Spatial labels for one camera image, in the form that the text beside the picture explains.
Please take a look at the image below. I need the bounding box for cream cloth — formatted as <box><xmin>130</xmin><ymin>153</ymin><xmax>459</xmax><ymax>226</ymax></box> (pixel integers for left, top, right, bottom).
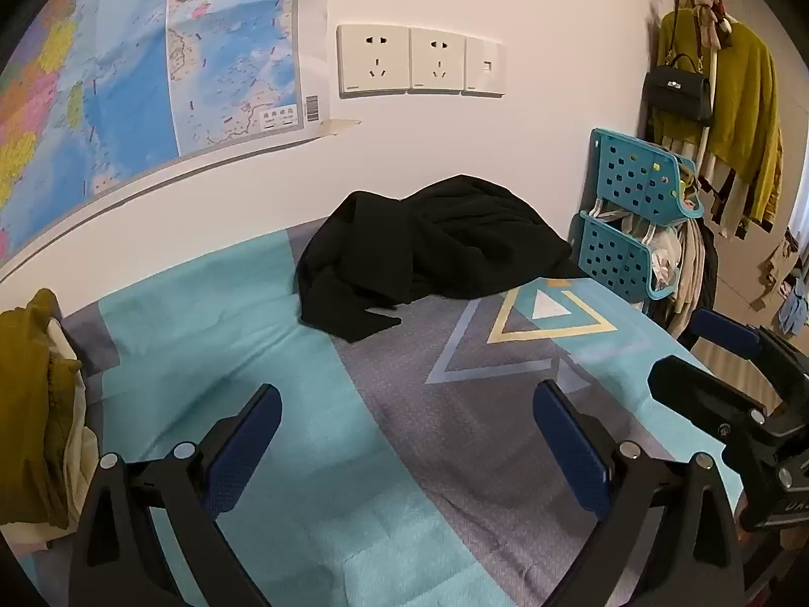
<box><xmin>0</xmin><ymin>318</ymin><xmax>100</xmax><ymax>551</ymax></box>

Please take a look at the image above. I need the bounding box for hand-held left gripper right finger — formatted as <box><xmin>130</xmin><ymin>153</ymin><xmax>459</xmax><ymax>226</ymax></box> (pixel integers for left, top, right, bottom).
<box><xmin>532</xmin><ymin>380</ymin><xmax>743</xmax><ymax>607</ymax></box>

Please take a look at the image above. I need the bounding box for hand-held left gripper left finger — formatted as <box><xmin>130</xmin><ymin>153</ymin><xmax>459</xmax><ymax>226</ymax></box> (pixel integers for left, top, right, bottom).
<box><xmin>68</xmin><ymin>383</ymin><xmax>283</xmax><ymax>607</ymax></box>

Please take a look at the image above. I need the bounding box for colourful wall map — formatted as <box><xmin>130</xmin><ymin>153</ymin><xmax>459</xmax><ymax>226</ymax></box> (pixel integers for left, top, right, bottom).
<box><xmin>0</xmin><ymin>0</ymin><xmax>331</xmax><ymax>267</ymax></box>

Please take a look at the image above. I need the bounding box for teal plastic basket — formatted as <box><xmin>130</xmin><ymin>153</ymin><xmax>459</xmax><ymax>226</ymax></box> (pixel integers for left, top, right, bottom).
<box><xmin>577</xmin><ymin>211</ymin><xmax>681</xmax><ymax>302</ymax></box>
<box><xmin>588</xmin><ymin>127</ymin><xmax>706</xmax><ymax>228</ymax></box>

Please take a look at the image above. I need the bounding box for mustard hanging sweater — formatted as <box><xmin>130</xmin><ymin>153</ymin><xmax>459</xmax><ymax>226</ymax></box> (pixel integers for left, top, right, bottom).
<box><xmin>653</xmin><ymin>9</ymin><xmax>785</xmax><ymax>226</ymax></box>

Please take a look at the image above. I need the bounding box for teal grey patterned bed sheet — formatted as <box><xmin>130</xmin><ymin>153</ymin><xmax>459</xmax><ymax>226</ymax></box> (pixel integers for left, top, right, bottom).
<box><xmin>0</xmin><ymin>221</ymin><xmax>747</xmax><ymax>607</ymax></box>

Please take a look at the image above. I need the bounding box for plaid fringed scarf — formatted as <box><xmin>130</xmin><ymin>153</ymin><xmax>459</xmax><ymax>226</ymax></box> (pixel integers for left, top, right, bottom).
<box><xmin>694</xmin><ymin>150</ymin><xmax>776</xmax><ymax>239</ymax></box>

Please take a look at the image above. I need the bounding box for beige hanging garment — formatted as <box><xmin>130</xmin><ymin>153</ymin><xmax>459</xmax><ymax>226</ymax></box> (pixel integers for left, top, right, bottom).
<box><xmin>663</xmin><ymin>218</ymin><xmax>718</xmax><ymax>341</ymax></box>

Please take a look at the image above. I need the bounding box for mustard yellow garment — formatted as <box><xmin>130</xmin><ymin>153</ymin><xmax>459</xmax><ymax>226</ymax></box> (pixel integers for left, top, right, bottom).
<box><xmin>0</xmin><ymin>288</ymin><xmax>83</xmax><ymax>530</ymax></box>

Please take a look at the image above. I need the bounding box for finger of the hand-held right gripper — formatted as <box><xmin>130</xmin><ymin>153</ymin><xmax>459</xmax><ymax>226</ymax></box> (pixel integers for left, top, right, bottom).
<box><xmin>647</xmin><ymin>356</ymin><xmax>800</xmax><ymax>494</ymax></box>
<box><xmin>688</xmin><ymin>307</ymin><xmax>809</xmax><ymax>406</ymax></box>

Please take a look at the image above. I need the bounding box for pink cream hanging scarf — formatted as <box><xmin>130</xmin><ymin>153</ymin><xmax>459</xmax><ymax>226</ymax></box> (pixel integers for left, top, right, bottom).
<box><xmin>691</xmin><ymin>0</ymin><xmax>735</xmax><ymax>50</ymax></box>

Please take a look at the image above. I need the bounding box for white wall socket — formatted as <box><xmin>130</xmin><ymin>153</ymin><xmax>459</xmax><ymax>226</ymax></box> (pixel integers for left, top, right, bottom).
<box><xmin>409</xmin><ymin>26</ymin><xmax>469</xmax><ymax>95</ymax></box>
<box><xmin>335</xmin><ymin>23</ymin><xmax>412</xmax><ymax>100</ymax></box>

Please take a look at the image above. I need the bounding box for white wall data port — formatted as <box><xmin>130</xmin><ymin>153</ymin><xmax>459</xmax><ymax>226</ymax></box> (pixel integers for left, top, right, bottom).
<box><xmin>465</xmin><ymin>36</ymin><xmax>507</xmax><ymax>98</ymax></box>

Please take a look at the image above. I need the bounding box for light blue cloth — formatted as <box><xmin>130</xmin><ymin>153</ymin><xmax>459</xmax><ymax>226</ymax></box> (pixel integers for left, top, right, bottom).
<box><xmin>777</xmin><ymin>293</ymin><xmax>809</xmax><ymax>336</ymax></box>

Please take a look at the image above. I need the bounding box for white coat rack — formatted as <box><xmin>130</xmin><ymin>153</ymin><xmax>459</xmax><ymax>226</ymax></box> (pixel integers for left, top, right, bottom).
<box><xmin>672</xmin><ymin>0</ymin><xmax>735</xmax><ymax>162</ymax></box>

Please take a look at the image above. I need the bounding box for tan hanging garment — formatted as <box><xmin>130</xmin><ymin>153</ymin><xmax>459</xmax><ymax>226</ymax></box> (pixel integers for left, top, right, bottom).
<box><xmin>748</xmin><ymin>233</ymin><xmax>809</xmax><ymax>312</ymax></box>

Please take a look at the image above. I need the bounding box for black garment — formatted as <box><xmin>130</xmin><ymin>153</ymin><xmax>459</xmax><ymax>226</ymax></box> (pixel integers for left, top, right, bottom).
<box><xmin>296</xmin><ymin>174</ymin><xmax>592</xmax><ymax>343</ymax></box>

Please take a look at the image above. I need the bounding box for black handbag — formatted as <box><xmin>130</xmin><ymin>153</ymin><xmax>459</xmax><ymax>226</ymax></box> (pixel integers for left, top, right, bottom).
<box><xmin>643</xmin><ymin>0</ymin><xmax>715</xmax><ymax>128</ymax></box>

